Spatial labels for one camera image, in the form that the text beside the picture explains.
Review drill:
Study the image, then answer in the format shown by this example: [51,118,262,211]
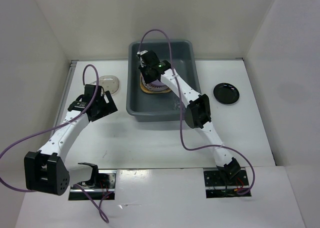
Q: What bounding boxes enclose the round patterned plate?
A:
[140,75,171,94]

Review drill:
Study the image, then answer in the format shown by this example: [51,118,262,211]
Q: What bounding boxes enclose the woven bamboo square tray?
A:
[140,76,171,94]

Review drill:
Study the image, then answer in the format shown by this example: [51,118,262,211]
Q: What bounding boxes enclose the clear plastic cup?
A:
[173,96,181,111]

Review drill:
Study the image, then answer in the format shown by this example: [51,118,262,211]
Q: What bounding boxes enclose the purple round plate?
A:
[150,80,165,87]

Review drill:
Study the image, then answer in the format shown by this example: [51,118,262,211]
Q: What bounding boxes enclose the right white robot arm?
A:
[137,50,241,185]

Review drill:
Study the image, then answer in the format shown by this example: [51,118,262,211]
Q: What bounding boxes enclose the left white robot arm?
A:
[24,84,118,196]

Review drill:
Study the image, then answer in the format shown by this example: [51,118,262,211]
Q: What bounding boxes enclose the grey plastic bin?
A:
[126,39,201,122]

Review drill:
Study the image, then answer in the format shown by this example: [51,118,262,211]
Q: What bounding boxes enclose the clear square small dish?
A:
[98,75,120,95]

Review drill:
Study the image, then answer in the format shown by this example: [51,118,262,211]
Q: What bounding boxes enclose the black round plate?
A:
[213,83,240,105]

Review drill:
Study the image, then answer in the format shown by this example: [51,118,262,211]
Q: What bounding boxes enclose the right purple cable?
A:
[138,29,256,196]

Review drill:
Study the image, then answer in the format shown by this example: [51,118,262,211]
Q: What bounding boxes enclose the purple cable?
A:
[0,64,116,223]
[138,29,256,196]

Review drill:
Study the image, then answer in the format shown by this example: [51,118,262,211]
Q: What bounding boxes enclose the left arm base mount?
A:
[68,169,117,201]

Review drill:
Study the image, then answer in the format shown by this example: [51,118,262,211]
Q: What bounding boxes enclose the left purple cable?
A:
[0,64,116,223]

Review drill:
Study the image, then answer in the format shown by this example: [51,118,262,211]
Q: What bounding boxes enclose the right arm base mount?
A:
[203,169,252,199]

